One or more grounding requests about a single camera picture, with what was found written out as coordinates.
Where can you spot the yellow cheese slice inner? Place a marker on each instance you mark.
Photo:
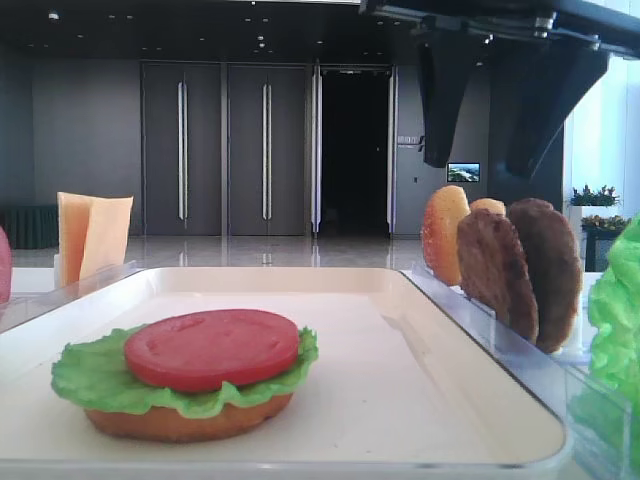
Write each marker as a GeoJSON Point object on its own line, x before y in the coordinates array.
{"type": "Point", "coordinates": [107, 234]}

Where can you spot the dark double door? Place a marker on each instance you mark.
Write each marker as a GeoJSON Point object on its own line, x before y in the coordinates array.
{"type": "Point", "coordinates": [224, 149]}

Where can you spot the green lettuce leaf on tray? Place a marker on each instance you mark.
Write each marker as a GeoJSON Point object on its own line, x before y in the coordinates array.
{"type": "Point", "coordinates": [94, 376]}

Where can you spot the red tomato slice on tray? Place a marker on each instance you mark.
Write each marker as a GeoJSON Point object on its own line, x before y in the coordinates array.
{"type": "Point", "coordinates": [199, 352]}

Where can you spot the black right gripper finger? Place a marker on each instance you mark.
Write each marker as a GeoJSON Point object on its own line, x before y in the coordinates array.
{"type": "Point", "coordinates": [544, 84]}
{"type": "Point", "coordinates": [450, 51]}

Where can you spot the clear long rail left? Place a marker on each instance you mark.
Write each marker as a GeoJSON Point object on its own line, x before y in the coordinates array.
{"type": "Point", "coordinates": [36, 293]}

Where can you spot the clear long rail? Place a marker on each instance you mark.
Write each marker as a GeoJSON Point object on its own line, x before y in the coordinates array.
{"type": "Point", "coordinates": [36, 293]}
{"type": "Point", "coordinates": [555, 379]}

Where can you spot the standing red tomato slice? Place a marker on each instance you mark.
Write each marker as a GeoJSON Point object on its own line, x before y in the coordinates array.
{"type": "Point", "coordinates": [5, 268]}

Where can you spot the clear long rail right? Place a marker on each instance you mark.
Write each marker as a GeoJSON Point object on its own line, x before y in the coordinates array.
{"type": "Point", "coordinates": [555, 379]}

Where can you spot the standing bun right of pair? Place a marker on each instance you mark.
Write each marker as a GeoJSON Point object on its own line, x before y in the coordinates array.
{"type": "Point", "coordinates": [490, 204]}

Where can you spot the dark meat patty outer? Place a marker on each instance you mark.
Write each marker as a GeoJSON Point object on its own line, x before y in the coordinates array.
{"type": "Point", "coordinates": [554, 268]}

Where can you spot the flower planter box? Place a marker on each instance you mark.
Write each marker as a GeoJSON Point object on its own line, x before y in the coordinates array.
{"type": "Point", "coordinates": [596, 209]}

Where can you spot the brown meat patty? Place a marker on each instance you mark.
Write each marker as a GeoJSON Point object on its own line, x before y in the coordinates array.
{"type": "Point", "coordinates": [494, 270]}

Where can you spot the small wall screen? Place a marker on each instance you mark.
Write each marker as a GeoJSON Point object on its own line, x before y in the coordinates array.
{"type": "Point", "coordinates": [463, 172]}

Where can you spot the standing bun left of pair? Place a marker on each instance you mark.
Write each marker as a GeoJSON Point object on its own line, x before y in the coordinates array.
{"type": "Point", "coordinates": [444, 210]}

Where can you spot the bottom bun on tray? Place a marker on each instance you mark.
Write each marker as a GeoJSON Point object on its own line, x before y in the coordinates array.
{"type": "Point", "coordinates": [167, 425]}

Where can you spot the standing green lettuce leaf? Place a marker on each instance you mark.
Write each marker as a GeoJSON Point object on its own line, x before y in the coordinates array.
{"type": "Point", "coordinates": [614, 311]}

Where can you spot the standing bun of pair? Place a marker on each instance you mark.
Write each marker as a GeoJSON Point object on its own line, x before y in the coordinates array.
{"type": "Point", "coordinates": [444, 210]}
{"type": "Point", "coordinates": [490, 204]}

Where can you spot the cream rectangular tray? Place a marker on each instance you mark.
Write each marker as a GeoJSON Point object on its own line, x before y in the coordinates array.
{"type": "Point", "coordinates": [399, 391]}

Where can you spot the orange cheese slice outer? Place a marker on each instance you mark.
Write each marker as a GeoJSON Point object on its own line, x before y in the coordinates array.
{"type": "Point", "coordinates": [73, 216]}

